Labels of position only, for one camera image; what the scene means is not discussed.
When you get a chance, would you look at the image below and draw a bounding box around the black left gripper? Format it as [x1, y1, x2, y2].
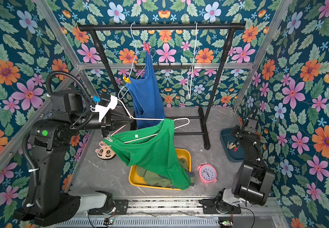
[67, 110, 131, 139]

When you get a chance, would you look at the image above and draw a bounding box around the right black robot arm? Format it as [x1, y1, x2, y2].
[200, 108, 275, 214]

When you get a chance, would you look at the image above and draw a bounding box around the beige clothespin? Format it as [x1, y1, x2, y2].
[227, 142, 236, 150]

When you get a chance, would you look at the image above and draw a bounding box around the white wire hanger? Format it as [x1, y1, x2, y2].
[187, 23, 198, 99]

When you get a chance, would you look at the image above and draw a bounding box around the pink alarm clock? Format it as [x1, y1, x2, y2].
[197, 162, 217, 185]

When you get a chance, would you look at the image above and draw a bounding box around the dark teal plastic bin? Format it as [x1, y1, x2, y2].
[220, 128, 245, 162]

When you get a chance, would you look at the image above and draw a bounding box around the grey clothespin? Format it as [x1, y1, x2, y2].
[104, 135, 113, 142]

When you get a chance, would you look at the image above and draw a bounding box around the blue tank top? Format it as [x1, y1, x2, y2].
[127, 52, 165, 129]

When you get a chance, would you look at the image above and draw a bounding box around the black clothes rack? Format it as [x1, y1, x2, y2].
[78, 22, 246, 150]

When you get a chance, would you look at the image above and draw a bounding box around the olive green tank top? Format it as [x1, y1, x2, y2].
[136, 158, 195, 189]

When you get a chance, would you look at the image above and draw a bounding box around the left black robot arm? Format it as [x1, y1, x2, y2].
[13, 70, 132, 227]

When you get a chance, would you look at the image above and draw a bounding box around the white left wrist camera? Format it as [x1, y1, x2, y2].
[90, 94, 118, 122]

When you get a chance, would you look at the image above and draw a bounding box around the plush doll toy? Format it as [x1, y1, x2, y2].
[95, 142, 116, 160]

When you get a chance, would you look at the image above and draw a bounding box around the yellow plastic tray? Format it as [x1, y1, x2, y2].
[129, 148, 192, 191]

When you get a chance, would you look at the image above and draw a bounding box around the pink clothespin on blue top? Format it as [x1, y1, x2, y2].
[142, 41, 152, 54]

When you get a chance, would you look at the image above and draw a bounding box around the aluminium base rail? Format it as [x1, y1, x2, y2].
[117, 196, 284, 217]

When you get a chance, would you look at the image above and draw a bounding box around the pink wire hanger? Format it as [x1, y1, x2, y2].
[94, 98, 191, 149]

